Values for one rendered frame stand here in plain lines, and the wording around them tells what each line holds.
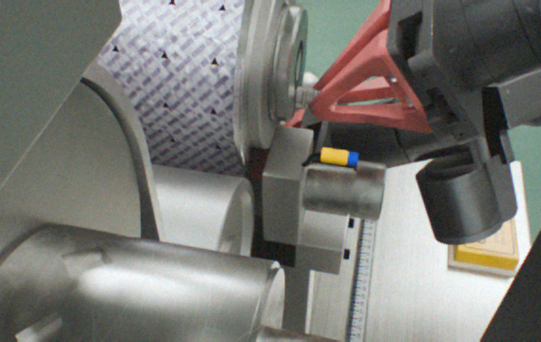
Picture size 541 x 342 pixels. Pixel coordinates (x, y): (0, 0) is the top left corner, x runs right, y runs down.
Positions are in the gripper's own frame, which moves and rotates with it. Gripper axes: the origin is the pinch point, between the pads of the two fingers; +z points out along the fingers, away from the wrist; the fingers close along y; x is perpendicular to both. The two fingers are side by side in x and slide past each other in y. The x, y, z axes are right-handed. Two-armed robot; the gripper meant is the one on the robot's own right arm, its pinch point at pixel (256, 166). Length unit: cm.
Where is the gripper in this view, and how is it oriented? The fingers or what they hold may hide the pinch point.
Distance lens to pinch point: 54.3
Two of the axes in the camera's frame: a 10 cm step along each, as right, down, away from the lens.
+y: 2.0, -7.0, 6.8
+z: -8.6, 2.1, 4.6
